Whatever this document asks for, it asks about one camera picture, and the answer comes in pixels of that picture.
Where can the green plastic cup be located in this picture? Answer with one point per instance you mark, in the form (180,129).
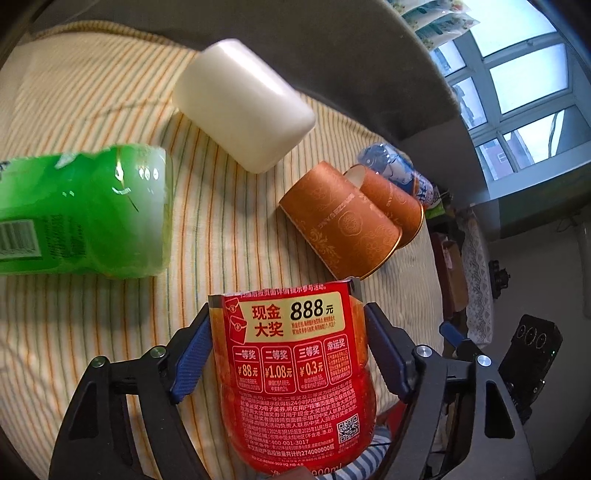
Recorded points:
(106,212)

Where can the white plastic cup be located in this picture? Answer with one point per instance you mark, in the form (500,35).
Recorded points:
(232,95)

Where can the striped trouser leg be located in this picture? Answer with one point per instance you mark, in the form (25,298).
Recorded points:
(367,464)

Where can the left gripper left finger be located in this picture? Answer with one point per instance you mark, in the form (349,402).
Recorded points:
(95,440)

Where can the red orange plastic cup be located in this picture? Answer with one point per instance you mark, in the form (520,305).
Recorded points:
(293,371)

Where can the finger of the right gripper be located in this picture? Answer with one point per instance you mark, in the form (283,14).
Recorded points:
(465,348)

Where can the copper paper cup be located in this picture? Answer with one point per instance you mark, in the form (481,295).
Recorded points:
(400,207)
(348,232)

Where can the near copper paper cup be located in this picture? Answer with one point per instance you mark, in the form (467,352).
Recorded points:
(348,232)

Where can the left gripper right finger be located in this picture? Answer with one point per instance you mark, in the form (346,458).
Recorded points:
(487,441)

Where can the blue orange plastic cup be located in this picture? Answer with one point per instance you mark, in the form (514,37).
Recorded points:
(395,166)

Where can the far copper paper cup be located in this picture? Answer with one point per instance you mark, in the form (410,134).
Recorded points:
(400,207)

